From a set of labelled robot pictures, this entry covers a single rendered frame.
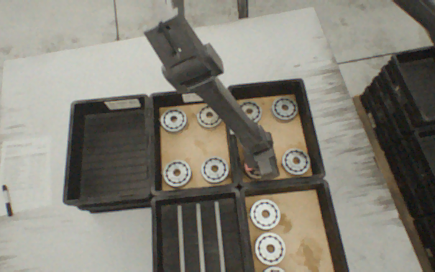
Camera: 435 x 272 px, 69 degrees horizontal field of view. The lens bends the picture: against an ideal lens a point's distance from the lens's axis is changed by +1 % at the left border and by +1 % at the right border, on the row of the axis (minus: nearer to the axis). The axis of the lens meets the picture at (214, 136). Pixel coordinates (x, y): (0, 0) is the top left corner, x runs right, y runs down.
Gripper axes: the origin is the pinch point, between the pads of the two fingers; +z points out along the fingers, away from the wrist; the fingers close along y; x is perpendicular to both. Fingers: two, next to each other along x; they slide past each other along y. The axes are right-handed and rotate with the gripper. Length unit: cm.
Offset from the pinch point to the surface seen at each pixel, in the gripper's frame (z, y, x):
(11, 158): 17, -101, 27
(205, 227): 4.2, -22.8, -18.3
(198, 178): 4.0, -22.7, -0.4
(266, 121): 4.0, 8.1, 17.4
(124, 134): 4, -49, 23
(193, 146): 4.0, -22.5, 12.8
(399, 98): 38, 87, 31
